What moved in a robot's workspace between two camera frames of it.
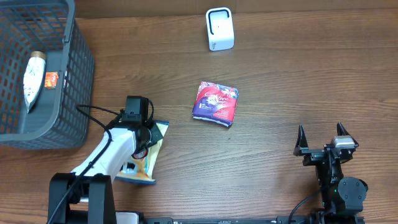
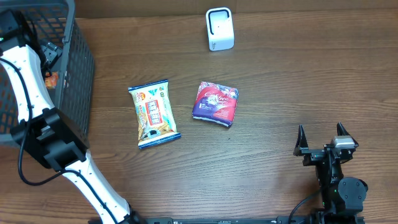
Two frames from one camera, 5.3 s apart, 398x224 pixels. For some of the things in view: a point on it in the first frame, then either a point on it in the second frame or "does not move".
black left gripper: x=157 y=135 -> x=52 y=54
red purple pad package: x=216 y=102 does not move
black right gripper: x=312 y=155 does not move
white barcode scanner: x=219 y=28 does not move
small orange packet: x=50 y=79 does not move
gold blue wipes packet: x=142 y=170 -> x=154 y=115
